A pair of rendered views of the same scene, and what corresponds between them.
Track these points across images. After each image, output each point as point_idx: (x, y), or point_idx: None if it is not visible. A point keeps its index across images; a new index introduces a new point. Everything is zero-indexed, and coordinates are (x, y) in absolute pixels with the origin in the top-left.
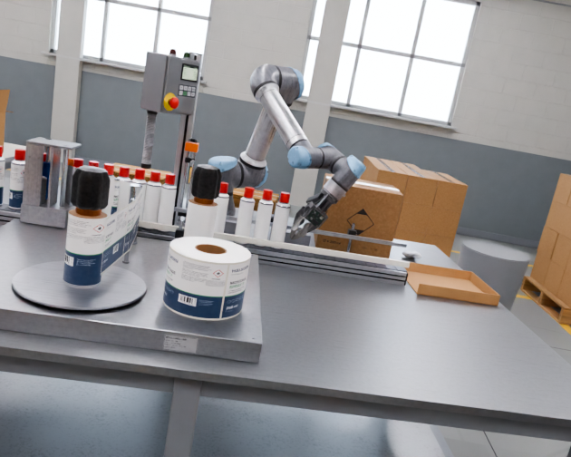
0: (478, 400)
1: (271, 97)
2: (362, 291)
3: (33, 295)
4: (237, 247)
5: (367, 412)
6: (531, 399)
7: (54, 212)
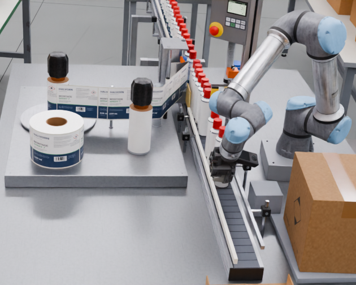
0: None
1: (261, 43)
2: (178, 245)
3: (30, 109)
4: (70, 129)
5: None
6: None
7: None
